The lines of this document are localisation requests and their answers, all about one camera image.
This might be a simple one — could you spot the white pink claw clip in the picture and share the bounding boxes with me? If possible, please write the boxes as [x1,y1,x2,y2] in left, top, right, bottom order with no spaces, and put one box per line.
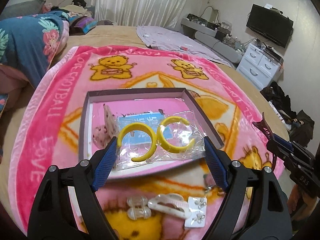
[148,193,191,220]

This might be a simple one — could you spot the brown cardboard box tray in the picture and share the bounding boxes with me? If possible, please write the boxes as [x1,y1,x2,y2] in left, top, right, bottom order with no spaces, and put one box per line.
[78,88,224,179]

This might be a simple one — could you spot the pink dotted bow clip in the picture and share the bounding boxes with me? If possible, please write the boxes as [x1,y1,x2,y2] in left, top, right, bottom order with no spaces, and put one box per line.
[92,103,119,149]

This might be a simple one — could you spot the white drawer cabinet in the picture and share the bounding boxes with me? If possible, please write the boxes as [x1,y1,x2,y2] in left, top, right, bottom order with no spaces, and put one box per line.
[236,43,283,90]

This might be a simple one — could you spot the purple blue pillow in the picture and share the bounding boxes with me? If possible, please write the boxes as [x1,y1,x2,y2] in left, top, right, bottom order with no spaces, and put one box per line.
[69,16,97,35]

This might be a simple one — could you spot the grey bed footboard shelf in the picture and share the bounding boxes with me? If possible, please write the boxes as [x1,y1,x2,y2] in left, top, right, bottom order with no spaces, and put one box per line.
[180,17,242,65]

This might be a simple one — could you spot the white earring card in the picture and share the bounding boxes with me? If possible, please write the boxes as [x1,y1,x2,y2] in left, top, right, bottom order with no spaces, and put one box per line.
[184,197,207,228]

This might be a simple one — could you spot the yellow hoop earrings bag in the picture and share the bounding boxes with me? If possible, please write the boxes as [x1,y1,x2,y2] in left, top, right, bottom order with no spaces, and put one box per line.
[115,111,204,171]

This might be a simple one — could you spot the white curtain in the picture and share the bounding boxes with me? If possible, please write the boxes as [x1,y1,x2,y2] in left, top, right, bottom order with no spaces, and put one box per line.
[91,0,203,29]

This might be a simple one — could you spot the dark clothes pile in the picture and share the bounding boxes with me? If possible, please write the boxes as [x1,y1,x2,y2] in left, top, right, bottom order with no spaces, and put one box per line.
[260,81,315,148]

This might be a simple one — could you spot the blue floral quilt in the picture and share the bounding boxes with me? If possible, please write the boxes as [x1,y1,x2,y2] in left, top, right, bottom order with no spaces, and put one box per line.
[1,11,69,111]

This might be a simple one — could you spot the black television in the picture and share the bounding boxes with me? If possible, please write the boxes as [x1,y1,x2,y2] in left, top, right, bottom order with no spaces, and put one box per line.
[246,4,293,48]

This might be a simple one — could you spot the dark red hair clip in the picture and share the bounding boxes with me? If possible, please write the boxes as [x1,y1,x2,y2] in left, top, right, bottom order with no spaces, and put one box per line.
[252,113,277,171]

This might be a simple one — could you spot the lilac sheet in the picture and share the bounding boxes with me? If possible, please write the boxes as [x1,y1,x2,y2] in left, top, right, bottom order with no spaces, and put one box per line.
[136,26,235,69]

